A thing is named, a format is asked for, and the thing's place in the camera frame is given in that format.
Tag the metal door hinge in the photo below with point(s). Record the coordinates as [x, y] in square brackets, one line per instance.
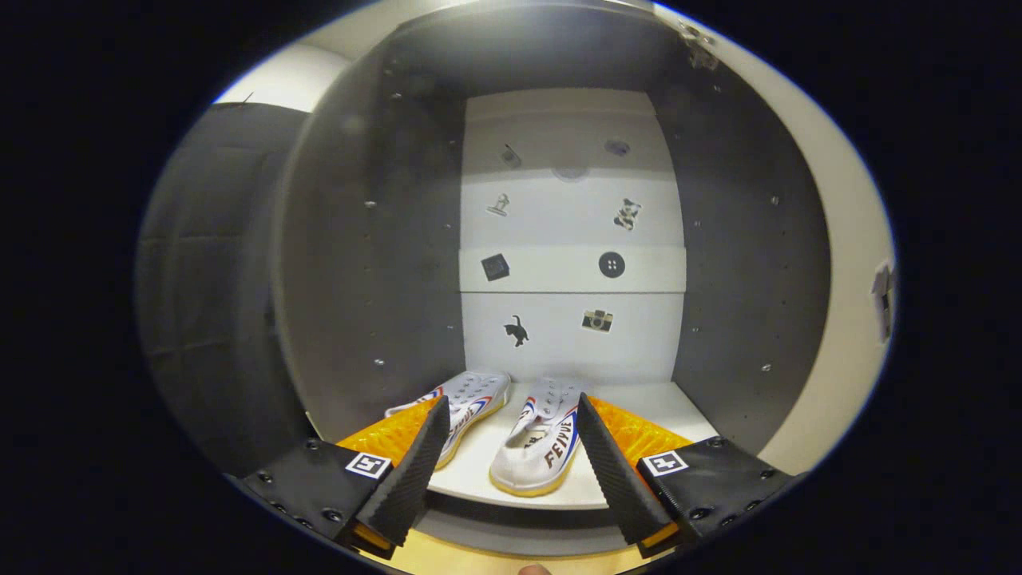
[699, 44]

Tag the white canvas shoe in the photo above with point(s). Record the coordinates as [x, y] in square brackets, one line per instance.
[535, 459]
[479, 395]

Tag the dark grey shoe cabinet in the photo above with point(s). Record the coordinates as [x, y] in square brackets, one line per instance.
[383, 279]

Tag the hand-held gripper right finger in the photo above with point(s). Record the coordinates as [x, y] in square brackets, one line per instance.
[615, 479]

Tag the black backdrop cloth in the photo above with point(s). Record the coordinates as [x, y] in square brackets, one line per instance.
[207, 279]

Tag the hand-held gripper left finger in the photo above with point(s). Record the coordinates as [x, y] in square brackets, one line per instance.
[415, 479]

